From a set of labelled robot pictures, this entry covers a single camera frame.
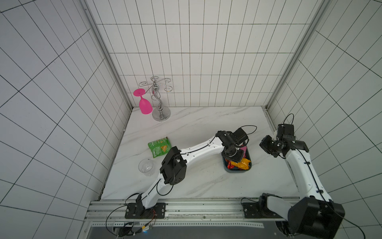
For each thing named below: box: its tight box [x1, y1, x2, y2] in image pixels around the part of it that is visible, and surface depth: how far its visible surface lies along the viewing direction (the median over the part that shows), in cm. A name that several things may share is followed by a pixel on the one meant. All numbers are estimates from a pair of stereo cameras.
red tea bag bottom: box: [227, 160, 235, 170], surface depth 83 cm
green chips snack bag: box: [147, 136, 173, 159], surface depth 97 cm
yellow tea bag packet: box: [230, 157, 251, 170], surface depth 79 cm
